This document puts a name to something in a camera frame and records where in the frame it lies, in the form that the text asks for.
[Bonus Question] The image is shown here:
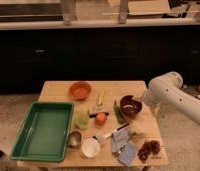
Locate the orange bowl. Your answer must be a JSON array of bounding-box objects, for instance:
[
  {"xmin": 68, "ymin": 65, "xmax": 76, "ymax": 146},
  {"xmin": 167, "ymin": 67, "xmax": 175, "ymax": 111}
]
[{"xmin": 69, "ymin": 81, "xmax": 91, "ymax": 100}]

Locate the silver fork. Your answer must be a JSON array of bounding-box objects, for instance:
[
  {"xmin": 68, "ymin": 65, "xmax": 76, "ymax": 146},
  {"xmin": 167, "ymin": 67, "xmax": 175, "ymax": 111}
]
[{"xmin": 112, "ymin": 132, "xmax": 137, "ymax": 157}]

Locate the blue grey cloth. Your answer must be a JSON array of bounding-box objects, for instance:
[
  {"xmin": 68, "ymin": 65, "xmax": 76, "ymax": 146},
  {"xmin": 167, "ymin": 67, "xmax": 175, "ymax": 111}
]
[{"xmin": 110, "ymin": 130, "xmax": 137, "ymax": 167}]

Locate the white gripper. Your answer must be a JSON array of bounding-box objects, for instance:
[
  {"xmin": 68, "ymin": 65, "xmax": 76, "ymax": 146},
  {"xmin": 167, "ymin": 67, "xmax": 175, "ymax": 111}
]
[{"xmin": 141, "ymin": 90, "xmax": 157, "ymax": 107}]

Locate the green chili pepper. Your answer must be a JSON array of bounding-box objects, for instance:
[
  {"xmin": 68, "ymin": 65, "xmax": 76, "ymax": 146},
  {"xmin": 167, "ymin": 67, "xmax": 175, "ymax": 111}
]
[{"xmin": 113, "ymin": 100, "xmax": 125, "ymax": 124}]

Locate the yellow peeled banana toy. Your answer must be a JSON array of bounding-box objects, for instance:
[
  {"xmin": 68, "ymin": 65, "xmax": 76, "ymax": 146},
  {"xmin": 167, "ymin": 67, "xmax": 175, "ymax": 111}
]
[{"xmin": 97, "ymin": 90, "xmax": 105, "ymax": 106}]

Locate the white bowl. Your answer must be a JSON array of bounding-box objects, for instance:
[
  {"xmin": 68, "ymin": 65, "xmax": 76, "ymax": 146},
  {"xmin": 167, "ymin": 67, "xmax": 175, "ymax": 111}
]
[{"xmin": 81, "ymin": 138, "xmax": 100, "ymax": 158}]

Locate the wooden table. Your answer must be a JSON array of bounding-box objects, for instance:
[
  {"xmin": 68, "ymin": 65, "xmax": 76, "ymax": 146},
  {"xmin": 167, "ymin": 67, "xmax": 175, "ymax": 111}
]
[{"xmin": 17, "ymin": 81, "xmax": 168, "ymax": 168}]

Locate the bunch of red grapes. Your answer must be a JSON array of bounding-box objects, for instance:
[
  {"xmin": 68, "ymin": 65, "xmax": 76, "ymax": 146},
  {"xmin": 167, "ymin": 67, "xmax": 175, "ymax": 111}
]
[{"xmin": 138, "ymin": 140, "xmax": 160, "ymax": 163}]

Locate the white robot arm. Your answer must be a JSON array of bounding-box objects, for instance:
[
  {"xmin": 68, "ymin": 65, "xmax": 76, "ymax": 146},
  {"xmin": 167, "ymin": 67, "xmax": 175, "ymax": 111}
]
[{"xmin": 141, "ymin": 71, "xmax": 200, "ymax": 126}]

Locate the small green cup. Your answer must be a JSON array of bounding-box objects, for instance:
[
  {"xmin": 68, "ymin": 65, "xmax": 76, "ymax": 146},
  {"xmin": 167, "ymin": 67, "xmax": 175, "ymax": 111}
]
[{"xmin": 75, "ymin": 114, "xmax": 89, "ymax": 129}]

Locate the black handled spatula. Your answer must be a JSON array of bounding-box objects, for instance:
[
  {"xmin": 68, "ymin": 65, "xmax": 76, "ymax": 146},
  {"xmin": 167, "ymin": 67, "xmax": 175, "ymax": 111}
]
[{"xmin": 93, "ymin": 123, "xmax": 129, "ymax": 144}]

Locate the orange fruit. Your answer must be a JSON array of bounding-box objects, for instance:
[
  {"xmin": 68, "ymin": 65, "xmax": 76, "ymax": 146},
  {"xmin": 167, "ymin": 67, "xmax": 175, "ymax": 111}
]
[{"xmin": 95, "ymin": 113, "xmax": 107, "ymax": 126}]

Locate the black handled knife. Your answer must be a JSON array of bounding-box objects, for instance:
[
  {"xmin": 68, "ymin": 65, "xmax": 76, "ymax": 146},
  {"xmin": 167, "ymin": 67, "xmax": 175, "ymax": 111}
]
[{"xmin": 88, "ymin": 107, "xmax": 109, "ymax": 118}]

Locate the small metal cup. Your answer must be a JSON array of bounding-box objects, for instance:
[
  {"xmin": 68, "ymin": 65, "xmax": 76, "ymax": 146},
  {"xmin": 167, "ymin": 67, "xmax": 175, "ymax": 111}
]
[{"xmin": 68, "ymin": 131, "xmax": 82, "ymax": 148}]

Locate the dark brown bowl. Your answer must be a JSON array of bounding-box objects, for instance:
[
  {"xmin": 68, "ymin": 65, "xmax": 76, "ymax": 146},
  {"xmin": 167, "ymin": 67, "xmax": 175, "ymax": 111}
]
[{"xmin": 120, "ymin": 95, "xmax": 142, "ymax": 118}]

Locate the green plastic tray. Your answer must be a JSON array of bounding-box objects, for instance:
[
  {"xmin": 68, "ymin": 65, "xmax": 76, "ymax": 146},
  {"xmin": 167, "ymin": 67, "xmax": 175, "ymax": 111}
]
[{"xmin": 10, "ymin": 102, "xmax": 74, "ymax": 162}]

